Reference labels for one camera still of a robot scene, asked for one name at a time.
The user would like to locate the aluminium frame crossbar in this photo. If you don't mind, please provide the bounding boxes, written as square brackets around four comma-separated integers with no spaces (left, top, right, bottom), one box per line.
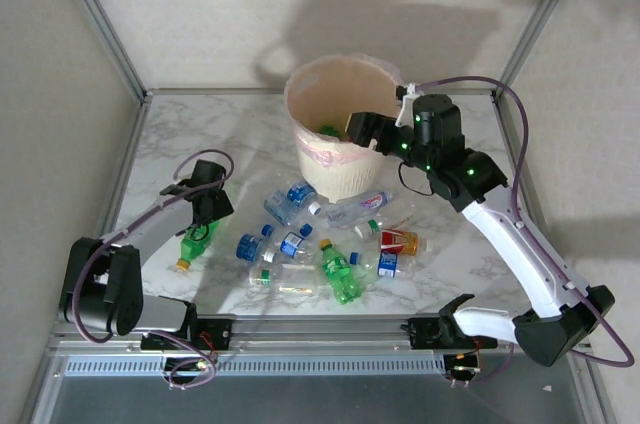
[143,87,499,97]

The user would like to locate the clear bottle green white cap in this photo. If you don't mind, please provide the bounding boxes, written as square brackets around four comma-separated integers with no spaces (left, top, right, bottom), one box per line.
[248,263,334,298]

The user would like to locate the cream ribbed waste bin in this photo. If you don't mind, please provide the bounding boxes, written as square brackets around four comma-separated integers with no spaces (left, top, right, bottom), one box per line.
[283,54,406,205]

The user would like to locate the dark blue label white-cap bottle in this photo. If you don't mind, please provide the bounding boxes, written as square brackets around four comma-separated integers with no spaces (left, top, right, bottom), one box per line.
[235,232,278,265]
[285,181,322,218]

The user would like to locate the aluminium mounting rail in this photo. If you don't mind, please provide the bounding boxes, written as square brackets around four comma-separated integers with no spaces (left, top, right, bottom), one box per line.
[47,312,594,356]

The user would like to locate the light blue label soda bottle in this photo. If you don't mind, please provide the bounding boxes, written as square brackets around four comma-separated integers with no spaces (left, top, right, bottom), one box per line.
[263,193,314,236]

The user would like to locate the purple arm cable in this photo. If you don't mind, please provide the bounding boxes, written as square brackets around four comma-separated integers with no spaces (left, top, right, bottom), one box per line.
[413,74,636,390]
[59,148,236,391]

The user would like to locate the aluminium table side rail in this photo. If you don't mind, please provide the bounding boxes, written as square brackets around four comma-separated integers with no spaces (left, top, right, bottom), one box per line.
[491,93,574,313]
[79,93,152,313]

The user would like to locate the blue white label blue-cap bottle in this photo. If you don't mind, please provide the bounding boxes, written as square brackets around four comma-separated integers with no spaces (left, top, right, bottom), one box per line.
[348,249,419,281]

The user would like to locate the aluminium frame post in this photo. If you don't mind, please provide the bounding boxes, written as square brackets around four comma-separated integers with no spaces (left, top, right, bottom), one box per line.
[47,0,151,103]
[491,0,592,101]

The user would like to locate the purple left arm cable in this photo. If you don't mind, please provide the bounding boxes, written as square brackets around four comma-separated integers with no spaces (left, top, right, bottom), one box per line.
[59,148,236,391]

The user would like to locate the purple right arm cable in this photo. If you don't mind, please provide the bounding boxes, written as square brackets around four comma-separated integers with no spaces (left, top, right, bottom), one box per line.
[413,74,636,390]

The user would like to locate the red orange label bottle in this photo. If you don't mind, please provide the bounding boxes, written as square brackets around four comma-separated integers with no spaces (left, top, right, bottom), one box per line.
[377,228,435,258]

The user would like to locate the pink plastic bin liner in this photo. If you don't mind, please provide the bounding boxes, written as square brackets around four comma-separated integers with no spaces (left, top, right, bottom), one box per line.
[283,49,414,168]

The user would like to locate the grey slotted cable duct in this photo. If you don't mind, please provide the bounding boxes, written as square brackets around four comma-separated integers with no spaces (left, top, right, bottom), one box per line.
[63,356,449,376]

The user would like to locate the clear bottle pink blue label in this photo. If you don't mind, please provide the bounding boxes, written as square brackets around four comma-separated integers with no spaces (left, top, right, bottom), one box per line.
[325,187,396,229]

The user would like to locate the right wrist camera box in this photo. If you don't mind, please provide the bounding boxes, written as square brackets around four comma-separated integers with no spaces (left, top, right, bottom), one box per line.
[394,82,420,128]

